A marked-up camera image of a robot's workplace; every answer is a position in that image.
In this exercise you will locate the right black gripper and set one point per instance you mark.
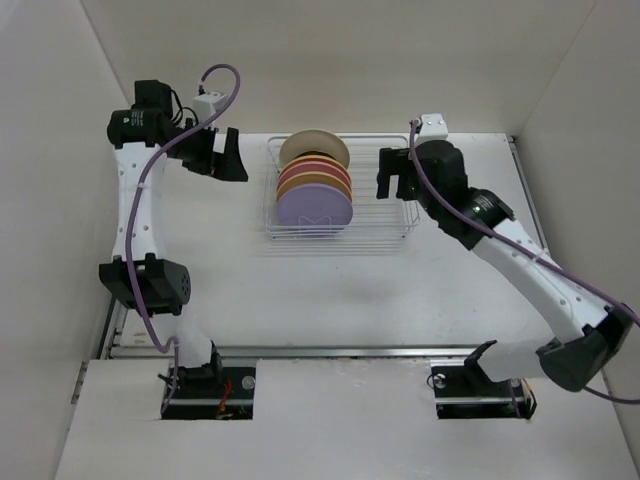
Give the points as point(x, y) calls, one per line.
point(391, 161)

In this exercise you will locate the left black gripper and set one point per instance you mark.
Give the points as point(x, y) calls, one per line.
point(225, 166)

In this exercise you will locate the yellow plastic plate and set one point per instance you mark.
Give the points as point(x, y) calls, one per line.
point(314, 178)
point(339, 166)

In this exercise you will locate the purple plastic plate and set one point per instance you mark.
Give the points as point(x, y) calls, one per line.
point(314, 208)

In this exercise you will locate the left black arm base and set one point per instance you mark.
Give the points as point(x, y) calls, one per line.
point(203, 394)

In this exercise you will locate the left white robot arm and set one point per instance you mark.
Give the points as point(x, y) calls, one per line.
point(145, 137)

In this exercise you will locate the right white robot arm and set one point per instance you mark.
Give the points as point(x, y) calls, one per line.
point(588, 327)

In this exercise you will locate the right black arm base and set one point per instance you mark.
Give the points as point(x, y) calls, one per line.
point(461, 395)

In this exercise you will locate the beige plastic plate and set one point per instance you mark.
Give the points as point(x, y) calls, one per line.
point(314, 140)

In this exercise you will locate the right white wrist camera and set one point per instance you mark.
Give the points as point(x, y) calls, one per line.
point(432, 127)

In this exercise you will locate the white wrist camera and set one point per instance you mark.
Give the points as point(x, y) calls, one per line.
point(432, 127)
point(206, 104)

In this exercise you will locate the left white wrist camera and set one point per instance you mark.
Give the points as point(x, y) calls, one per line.
point(206, 104)

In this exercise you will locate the white wire dish rack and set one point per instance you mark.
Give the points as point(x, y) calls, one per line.
point(374, 220)

